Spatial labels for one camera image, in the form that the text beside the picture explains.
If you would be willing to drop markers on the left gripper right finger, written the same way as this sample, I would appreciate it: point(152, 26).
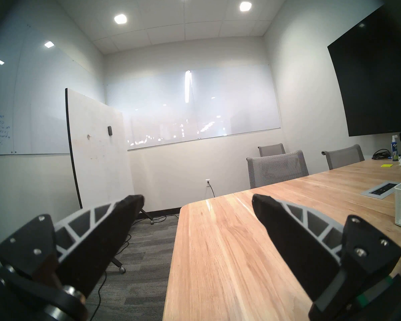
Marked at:
point(297, 243)

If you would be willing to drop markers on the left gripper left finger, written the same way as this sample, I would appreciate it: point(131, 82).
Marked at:
point(87, 243)

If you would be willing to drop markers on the grey mesh office chair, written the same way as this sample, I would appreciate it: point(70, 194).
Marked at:
point(344, 157)
point(277, 169)

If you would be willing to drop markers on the silver table power outlet panel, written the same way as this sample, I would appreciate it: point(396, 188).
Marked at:
point(367, 193)

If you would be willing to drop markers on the rolling white whiteboard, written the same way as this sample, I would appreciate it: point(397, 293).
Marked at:
point(97, 149)

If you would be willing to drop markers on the grey office chair with armrests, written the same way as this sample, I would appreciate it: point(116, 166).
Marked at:
point(271, 150)

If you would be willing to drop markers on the whiteboard cleaner spray bottle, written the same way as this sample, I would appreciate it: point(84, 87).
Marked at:
point(394, 151)

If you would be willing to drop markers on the square ceiling light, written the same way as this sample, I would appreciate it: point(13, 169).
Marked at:
point(120, 19)
point(245, 6)

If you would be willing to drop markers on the wide glass wall whiteboard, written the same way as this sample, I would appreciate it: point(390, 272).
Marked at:
point(220, 103)

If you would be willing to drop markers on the large black wall screen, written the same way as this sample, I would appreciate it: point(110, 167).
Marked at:
point(374, 76)

